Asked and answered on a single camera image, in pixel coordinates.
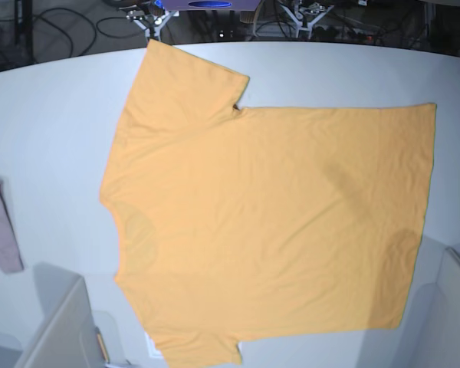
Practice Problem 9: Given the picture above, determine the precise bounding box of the orange yellow T-shirt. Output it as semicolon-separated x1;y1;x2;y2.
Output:
100;41;436;367

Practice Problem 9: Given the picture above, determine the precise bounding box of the white paper label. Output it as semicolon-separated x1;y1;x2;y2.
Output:
145;333;163;360

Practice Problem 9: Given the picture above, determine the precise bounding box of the purple box with blue oval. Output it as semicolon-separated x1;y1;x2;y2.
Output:
161;0;261;11

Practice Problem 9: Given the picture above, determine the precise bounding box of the orange pencil in bin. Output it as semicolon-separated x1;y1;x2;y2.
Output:
95;327;110;363

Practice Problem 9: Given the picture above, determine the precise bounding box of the grey left bin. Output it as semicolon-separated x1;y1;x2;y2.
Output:
14;276;112;368

